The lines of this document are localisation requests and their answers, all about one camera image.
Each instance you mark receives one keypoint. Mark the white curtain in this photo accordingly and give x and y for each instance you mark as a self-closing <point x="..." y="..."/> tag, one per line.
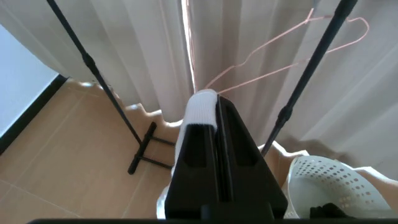
<point x="124" y="46"/>

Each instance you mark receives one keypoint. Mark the pink clothes hanger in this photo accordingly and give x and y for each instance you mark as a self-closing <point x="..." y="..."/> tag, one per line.
<point x="264" y="75"/>

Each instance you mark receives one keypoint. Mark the white printed T-shirt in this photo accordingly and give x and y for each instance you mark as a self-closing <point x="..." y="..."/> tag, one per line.
<point x="200" y="109"/>

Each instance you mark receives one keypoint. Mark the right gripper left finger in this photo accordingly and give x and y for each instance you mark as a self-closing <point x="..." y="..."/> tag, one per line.
<point x="192" y="180"/>

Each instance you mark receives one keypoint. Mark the black shorts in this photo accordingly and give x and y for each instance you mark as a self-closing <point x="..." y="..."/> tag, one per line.
<point x="329" y="211"/>

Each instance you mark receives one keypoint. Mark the white laundry basket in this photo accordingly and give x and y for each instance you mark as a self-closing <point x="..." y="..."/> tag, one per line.
<point x="311" y="193"/>

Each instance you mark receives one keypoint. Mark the black clothes rack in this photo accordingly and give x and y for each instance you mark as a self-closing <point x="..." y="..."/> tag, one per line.
<point x="90" y="63"/>

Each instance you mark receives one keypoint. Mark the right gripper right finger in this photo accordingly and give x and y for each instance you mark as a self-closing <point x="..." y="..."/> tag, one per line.
<point x="248" y="180"/>

